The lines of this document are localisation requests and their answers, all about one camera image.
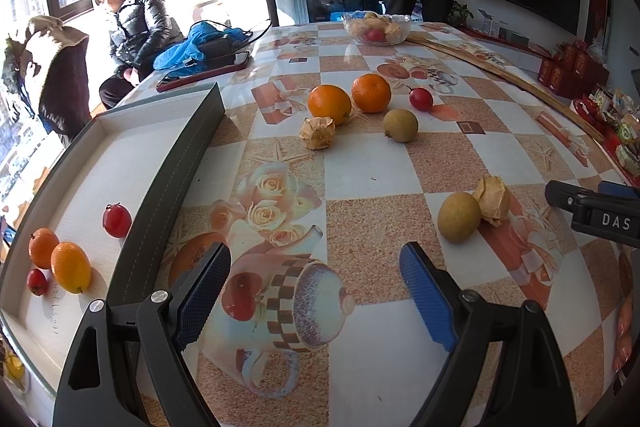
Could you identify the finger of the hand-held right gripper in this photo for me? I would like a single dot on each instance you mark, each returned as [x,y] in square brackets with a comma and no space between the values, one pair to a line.
[567,197]
[617,188]

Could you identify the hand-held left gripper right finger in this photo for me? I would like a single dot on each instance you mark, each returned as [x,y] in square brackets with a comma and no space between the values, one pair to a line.
[427,302]

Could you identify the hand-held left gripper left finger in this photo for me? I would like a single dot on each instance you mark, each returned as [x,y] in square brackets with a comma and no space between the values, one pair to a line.
[202,302]

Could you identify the dried physalis husk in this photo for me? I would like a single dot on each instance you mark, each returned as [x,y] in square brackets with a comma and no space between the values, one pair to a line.
[492,199]
[317,133]

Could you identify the brown asian pear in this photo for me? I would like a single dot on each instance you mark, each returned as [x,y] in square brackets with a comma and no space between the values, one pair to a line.
[400,125]
[458,217]

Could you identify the red cherry tomato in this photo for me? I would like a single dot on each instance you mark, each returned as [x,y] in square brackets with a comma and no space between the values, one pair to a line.
[36,282]
[421,99]
[116,222]

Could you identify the smooth orange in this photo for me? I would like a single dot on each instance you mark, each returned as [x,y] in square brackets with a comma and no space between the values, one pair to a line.
[71,267]
[329,104]

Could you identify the grey cardboard box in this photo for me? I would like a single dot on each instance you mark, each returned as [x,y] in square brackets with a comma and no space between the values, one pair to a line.
[100,177]

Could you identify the dimpled tangerine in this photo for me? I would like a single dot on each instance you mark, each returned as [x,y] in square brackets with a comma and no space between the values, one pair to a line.
[42,247]
[371,93]

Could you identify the pile of snack packets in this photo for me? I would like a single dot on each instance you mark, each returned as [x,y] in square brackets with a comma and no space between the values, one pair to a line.
[625,127]

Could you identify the printed checkered tablecloth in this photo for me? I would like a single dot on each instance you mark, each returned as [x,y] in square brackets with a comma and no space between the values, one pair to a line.
[360,207]

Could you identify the stack of red gift boxes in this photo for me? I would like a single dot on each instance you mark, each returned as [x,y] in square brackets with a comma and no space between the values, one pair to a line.
[565,67]

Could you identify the long wooden strip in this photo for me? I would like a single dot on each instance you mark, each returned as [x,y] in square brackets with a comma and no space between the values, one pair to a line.
[500,69]

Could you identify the low white cabinet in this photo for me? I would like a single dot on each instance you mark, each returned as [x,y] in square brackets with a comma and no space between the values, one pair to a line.
[537,52]

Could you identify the small potted plant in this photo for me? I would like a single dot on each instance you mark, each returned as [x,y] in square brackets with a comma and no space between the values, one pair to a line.
[460,13]

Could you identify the dark red smartphone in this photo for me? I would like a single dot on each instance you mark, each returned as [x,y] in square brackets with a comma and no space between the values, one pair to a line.
[200,74]

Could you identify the clear glass bowl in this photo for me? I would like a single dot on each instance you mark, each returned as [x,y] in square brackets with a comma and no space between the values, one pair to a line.
[404,27]

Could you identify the mixed produce heap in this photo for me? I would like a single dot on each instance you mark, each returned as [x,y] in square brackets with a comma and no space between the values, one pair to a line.
[375,35]

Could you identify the black power adapter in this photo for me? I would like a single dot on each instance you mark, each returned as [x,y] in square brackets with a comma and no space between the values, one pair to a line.
[217,47]

